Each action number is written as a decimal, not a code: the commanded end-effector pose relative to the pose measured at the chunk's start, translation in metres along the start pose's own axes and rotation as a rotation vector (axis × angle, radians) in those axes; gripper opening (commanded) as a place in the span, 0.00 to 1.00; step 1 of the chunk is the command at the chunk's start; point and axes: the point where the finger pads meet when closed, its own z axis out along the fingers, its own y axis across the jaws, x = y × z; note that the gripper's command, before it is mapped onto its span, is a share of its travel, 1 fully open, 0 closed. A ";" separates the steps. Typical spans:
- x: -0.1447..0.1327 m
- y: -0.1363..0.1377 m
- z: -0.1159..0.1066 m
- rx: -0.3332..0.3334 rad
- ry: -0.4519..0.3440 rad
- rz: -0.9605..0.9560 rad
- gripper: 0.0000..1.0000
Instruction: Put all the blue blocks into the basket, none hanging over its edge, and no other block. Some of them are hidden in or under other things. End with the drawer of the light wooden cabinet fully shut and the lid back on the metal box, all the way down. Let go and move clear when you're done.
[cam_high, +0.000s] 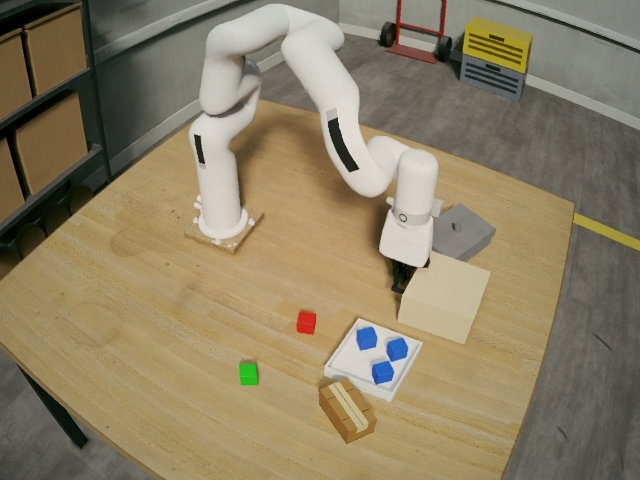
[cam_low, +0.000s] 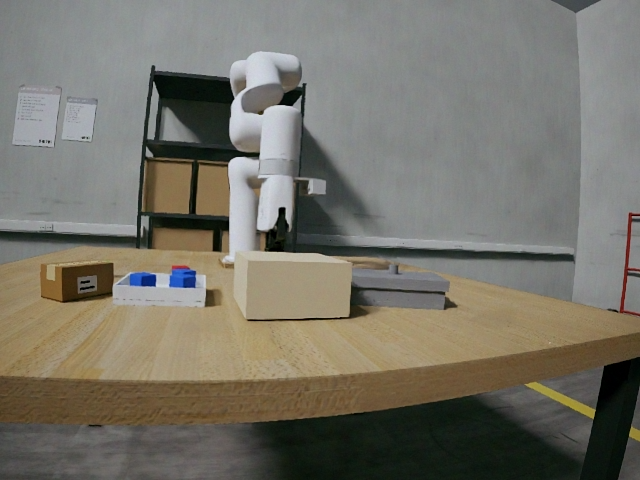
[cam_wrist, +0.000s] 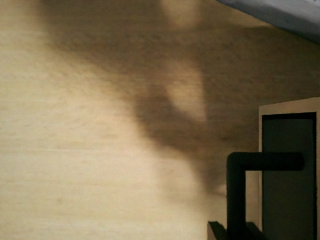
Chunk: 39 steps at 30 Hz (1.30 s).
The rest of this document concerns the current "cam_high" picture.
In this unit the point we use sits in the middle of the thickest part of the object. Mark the green block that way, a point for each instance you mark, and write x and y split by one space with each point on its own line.
248 374

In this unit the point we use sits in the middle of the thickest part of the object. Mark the red block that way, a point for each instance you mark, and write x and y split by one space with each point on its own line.
306 323

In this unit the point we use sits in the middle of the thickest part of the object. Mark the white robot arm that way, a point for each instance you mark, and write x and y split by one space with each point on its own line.
309 52

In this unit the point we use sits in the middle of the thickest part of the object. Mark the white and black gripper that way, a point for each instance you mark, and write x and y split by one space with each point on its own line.
408 244

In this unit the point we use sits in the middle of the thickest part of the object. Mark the blue block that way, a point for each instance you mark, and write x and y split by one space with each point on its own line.
366 338
397 349
382 372

